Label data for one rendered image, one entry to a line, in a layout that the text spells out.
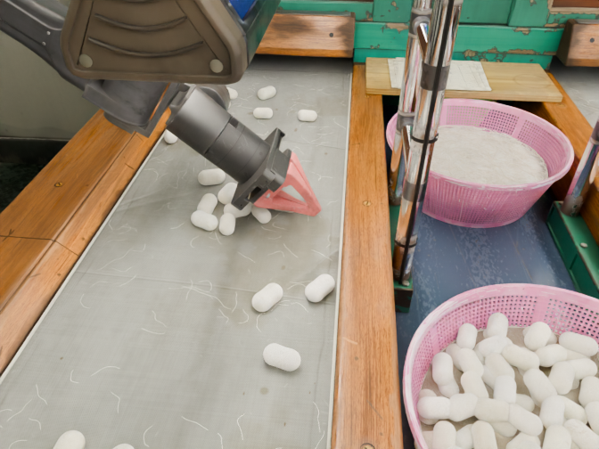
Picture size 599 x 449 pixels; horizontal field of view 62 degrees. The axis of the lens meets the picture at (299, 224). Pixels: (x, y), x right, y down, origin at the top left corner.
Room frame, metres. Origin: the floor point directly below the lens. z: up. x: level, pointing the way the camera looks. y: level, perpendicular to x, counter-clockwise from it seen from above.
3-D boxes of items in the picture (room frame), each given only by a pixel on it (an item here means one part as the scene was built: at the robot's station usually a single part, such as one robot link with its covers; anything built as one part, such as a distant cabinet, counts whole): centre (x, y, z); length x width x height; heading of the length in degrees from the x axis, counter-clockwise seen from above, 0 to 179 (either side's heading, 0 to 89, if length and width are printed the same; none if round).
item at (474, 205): (0.66, -0.26, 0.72); 0.27 x 0.27 x 0.10
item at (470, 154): (0.66, -0.26, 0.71); 0.22 x 0.22 x 0.06
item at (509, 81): (0.87, -0.29, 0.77); 0.33 x 0.15 x 0.01; 84
